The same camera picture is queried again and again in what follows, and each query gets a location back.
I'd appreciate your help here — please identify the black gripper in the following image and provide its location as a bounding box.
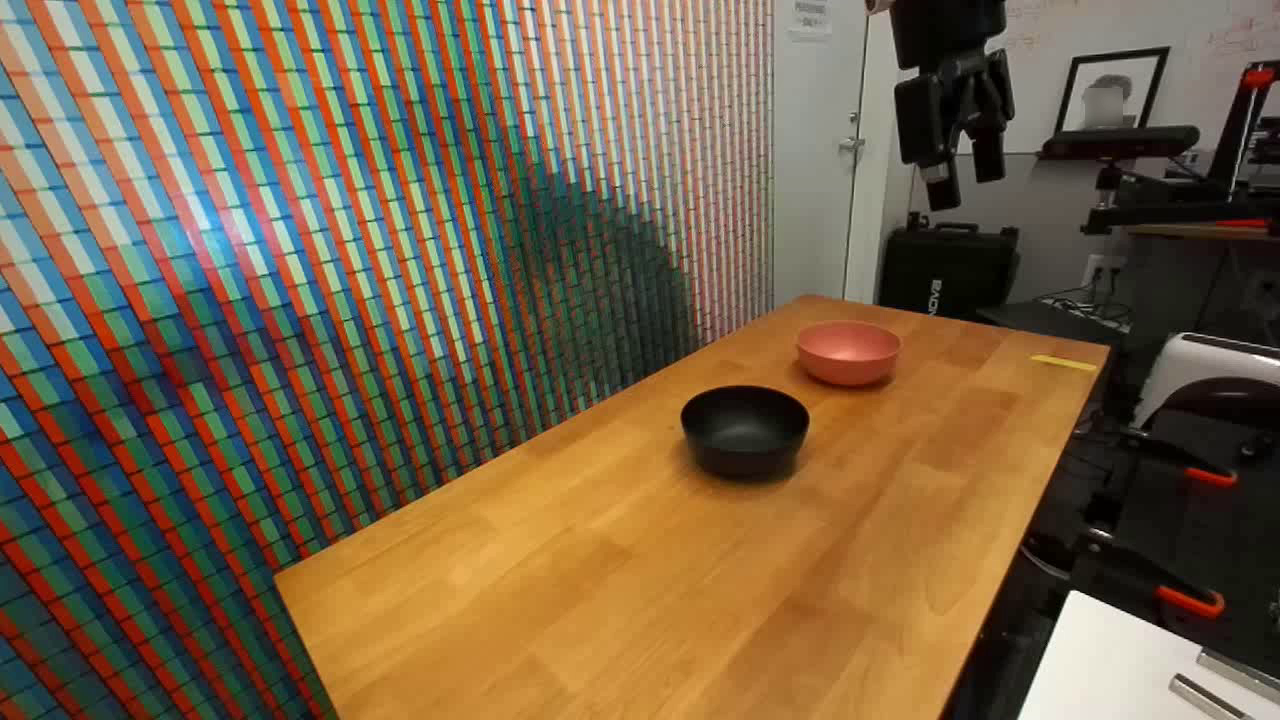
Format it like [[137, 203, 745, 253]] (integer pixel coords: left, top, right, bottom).
[[887, 0, 1018, 215]]

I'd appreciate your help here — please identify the black bowl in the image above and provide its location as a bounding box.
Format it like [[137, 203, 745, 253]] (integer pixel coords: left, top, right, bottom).
[[677, 385, 816, 487]]

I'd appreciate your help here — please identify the pink bowl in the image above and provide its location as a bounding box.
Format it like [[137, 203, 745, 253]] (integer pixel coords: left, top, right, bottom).
[[796, 320, 903, 391]]

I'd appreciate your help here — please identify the black hard case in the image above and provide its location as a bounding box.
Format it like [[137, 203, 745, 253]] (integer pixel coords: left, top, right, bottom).
[[876, 215, 1024, 324]]

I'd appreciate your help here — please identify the white door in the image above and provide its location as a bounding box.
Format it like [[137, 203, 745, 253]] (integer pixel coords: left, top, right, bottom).
[[771, 0, 894, 307]]

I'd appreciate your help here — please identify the framed portrait picture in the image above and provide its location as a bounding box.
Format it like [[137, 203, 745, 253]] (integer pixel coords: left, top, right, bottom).
[[1050, 44, 1177, 138]]

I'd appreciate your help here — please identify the paper sign on door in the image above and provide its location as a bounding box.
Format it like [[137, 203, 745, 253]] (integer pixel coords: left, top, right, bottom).
[[783, 0, 835, 38]]

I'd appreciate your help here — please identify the yellow tape strip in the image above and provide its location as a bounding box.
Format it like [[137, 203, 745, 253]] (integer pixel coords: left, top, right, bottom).
[[1028, 353, 1101, 378]]

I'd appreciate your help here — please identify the silver metal bar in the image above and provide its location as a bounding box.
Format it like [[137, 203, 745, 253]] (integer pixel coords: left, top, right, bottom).
[[1168, 650, 1280, 720]]

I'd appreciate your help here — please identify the multicoloured patterned backdrop panel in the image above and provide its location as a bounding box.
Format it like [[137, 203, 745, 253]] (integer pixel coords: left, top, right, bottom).
[[0, 0, 778, 720]]

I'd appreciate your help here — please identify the black red camera stand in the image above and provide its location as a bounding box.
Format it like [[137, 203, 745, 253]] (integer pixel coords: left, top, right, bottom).
[[1081, 55, 1280, 246]]

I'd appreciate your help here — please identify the black clamp orange handle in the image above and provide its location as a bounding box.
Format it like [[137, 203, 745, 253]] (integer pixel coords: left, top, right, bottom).
[[1114, 428, 1242, 495], [1070, 519, 1233, 627]]

